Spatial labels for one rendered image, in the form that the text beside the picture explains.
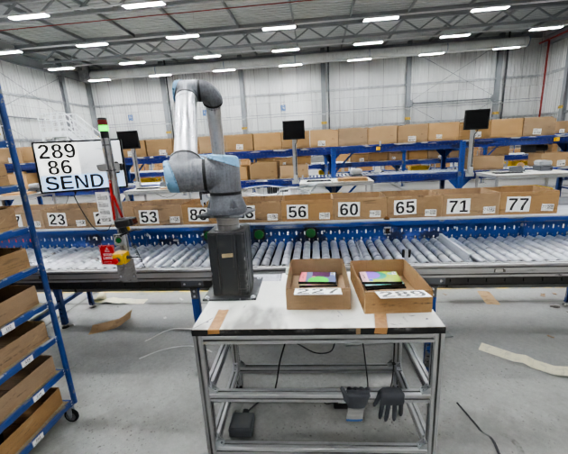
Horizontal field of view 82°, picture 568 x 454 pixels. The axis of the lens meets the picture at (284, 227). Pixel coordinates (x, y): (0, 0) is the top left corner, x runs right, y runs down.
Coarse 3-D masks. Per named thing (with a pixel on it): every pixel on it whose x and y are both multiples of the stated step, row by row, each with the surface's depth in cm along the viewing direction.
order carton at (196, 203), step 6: (198, 198) 283; (186, 204) 255; (192, 204) 254; (198, 204) 254; (204, 204) 254; (186, 210) 256; (186, 216) 257; (186, 222) 259; (192, 222) 258; (198, 222) 258; (204, 222) 257; (210, 222) 257; (216, 222) 256
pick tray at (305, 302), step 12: (300, 264) 179; (312, 264) 178; (324, 264) 178; (336, 264) 177; (288, 276) 156; (336, 276) 176; (288, 288) 142; (348, 288) 140; (288, 300) 143; (300, 300) 143; (312, 300) 142; (324, 300) 142; (336, 300) 141; (348, 300) 141
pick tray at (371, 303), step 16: (352, 272) 166; (400, 272) 172; (416, 272) 153; (416, 288) 154; (432, 288) 135; (368, 304) 136; (384, 304) 136; (400, 304) 136; (416, 304) 135; (432, 304) 135
